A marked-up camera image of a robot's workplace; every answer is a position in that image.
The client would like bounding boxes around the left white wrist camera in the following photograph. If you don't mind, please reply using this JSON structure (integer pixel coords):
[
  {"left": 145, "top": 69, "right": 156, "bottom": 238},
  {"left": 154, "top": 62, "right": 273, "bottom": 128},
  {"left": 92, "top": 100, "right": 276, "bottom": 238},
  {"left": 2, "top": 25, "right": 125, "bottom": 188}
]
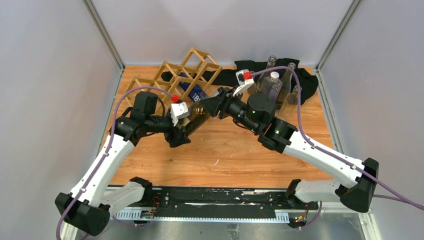
[{"left": 170, "top": 101, "right": 190, "bottom": 127}]

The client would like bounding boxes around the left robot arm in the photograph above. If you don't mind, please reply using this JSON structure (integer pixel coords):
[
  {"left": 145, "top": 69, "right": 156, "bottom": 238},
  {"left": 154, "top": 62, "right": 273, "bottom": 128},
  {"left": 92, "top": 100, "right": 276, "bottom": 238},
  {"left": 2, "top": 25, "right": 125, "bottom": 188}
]
[{"left": 54, "top": 91, "right": 190, "bottom": 240}]

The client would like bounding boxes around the clear bottle black gold label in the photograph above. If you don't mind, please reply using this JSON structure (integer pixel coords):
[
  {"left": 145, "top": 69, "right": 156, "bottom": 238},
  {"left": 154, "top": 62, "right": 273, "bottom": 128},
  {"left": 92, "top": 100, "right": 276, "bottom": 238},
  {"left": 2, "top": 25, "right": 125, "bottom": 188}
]
[{"left": 256, "top": 55, "right": 278, "bottom": 92}]

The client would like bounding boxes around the dark brown wine bottle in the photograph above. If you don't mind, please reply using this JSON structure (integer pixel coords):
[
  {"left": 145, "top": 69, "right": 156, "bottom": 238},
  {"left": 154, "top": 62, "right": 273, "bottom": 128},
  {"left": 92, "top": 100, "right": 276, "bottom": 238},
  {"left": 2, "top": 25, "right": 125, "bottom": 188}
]
[{"left": 177, "top": 101, "right": 211, "bottom": 136}]

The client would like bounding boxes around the blue square bottle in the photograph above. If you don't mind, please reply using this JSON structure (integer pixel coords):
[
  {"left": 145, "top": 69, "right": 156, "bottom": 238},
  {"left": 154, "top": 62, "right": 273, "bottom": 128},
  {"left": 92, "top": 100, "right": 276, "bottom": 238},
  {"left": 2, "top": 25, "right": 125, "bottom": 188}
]
[
  {"left": 178, "top": 81, "right": 209, "bottom": 103},
  {"left": 260, "top": 71, "right": 282, "bottom": 103}
]

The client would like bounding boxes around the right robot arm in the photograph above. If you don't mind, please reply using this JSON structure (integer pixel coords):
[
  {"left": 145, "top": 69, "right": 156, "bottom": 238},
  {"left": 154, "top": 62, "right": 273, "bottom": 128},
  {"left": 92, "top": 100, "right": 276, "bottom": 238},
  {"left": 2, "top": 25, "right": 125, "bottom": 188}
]
[{"left": 199, "top": 88, "right": 379, "bottom": 213}]

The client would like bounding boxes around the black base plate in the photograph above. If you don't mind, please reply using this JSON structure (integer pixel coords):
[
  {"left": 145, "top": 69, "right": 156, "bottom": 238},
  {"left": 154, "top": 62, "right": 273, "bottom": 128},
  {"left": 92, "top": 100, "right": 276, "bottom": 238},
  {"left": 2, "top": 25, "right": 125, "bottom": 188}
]
[{"left": 120, "top": 186, "right": 320, "bottom": 220}]

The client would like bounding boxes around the clear bottle pale label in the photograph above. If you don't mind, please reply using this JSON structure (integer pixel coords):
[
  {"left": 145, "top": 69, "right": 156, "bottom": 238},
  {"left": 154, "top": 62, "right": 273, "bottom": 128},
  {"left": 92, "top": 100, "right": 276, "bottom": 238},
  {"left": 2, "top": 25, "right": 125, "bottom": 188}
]
[{"left": 275, "top": 70, "right": 293, "bottom": 110}]

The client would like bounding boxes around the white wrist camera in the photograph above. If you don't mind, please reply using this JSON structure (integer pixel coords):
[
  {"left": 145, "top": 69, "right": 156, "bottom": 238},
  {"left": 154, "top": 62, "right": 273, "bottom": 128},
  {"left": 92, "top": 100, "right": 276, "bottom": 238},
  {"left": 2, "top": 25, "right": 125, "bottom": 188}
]
[
  {"left": 170, "top": 101, "right": 190, "bottom": 127},
  {"left": 232, "top": 69, "right": 252, "bottom": 97}
]

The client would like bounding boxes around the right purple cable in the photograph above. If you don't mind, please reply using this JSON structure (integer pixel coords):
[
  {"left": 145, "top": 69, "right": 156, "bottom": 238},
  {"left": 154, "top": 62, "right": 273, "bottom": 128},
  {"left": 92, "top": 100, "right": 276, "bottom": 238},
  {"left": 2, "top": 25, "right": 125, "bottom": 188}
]
[{"left": 243, "top": 65, "right": 424, "bottom": 231}]

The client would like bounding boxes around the wooden wine rack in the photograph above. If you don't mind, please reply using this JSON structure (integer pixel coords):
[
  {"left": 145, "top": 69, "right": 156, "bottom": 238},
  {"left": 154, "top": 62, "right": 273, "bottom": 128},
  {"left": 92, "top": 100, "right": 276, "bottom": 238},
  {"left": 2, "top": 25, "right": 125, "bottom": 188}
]
[{"left": 125, "top": 47, "right": 223, "bottom": 99}]

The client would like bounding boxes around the small clear bottle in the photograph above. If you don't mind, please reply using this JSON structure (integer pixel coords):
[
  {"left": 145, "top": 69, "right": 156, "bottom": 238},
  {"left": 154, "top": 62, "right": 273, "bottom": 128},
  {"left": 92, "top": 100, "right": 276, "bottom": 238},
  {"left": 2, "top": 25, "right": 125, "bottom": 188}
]
[{"left": 247, "top": 71, "right": 256, "bottom": 95}]

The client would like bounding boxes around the aluminium rail frame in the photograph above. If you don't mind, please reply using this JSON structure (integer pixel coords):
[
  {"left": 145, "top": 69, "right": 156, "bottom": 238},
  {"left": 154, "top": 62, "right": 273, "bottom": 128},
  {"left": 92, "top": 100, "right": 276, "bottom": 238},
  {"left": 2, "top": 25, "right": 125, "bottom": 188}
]
[{"left": 59, "top": 185, "right": 382, "bottom": 240}]

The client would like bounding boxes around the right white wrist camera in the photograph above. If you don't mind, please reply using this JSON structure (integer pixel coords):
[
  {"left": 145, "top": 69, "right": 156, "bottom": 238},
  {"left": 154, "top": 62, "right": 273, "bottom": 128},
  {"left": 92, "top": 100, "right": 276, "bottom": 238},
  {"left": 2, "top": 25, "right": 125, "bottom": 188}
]
[{"left": 232, "top": 69, "right": 252, "bottom": 97}]

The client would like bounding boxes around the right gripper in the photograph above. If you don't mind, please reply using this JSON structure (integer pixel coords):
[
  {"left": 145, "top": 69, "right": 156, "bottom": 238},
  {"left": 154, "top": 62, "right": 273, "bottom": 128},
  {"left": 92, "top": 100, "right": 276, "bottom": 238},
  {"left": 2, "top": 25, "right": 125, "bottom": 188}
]
[{"left": 198, "top": 86, "right": 260, "bottom": 135}]

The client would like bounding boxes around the black cloth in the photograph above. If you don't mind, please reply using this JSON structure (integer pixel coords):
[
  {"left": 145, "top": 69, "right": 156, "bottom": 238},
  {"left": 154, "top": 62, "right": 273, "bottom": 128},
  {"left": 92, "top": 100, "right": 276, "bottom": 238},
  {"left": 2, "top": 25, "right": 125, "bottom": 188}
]
[{"left": 160, "top": 58, "right": 319, "bottom": 105}]

